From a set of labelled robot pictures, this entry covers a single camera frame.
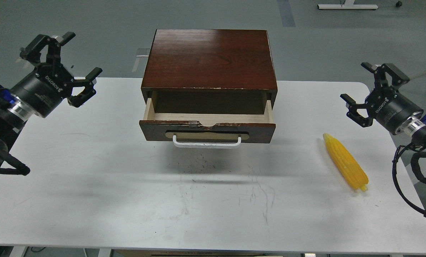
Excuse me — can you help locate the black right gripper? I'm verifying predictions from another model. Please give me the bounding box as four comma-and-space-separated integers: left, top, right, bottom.
340, 62, 423, 135

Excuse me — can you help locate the clear tape piece on floor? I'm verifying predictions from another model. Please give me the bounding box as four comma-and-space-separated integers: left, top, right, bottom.
136, 48, 151, 57

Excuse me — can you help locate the dark wooden cabinet box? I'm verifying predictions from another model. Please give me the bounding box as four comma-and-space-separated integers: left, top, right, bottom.
141, 29, 278, 104

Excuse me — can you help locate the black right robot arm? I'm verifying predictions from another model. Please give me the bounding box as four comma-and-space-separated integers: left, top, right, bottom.
340, 62, 426, 180

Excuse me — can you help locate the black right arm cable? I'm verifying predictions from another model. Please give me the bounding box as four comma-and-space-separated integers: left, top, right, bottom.
392, 143, 426, 221

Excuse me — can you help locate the yellow corn cob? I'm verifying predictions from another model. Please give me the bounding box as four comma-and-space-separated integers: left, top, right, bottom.
322, 133, 369, 192

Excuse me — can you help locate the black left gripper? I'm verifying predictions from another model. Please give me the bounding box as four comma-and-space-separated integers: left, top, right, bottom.
11, 31, 103, 118

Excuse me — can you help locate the wooden drawer with white handle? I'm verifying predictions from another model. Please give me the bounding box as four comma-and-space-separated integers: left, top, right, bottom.
139, 98, 276, 148

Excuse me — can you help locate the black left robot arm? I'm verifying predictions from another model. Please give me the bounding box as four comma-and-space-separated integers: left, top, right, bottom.
0, 31, 103, 176

